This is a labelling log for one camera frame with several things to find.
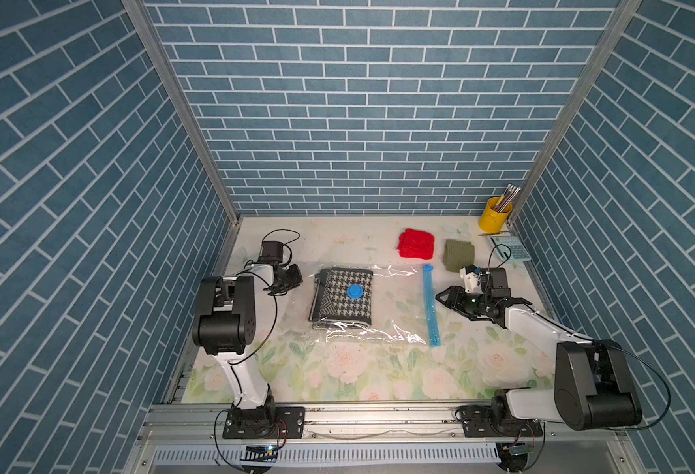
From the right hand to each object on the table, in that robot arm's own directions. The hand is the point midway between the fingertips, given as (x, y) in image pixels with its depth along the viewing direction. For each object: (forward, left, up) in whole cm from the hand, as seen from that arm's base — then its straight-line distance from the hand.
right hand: (444, 299), depth 90 cm
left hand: (+7, +46, -4) cm, 47 cm away
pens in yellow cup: (+40, -25, +8) cm, 48 cm away
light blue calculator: (+26, -32, -5) cm, 42 cm away
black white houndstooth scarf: (0, +32, -3) cm, 32 cm away
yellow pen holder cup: (+36, -22, 0) cm, 43 cm away
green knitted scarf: (+21, -8, -3) cm, 22 cm away
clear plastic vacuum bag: (-1, +11, -5) cm, 13 cm away
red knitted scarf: (+24, +7, -2) cm, 25 cm away
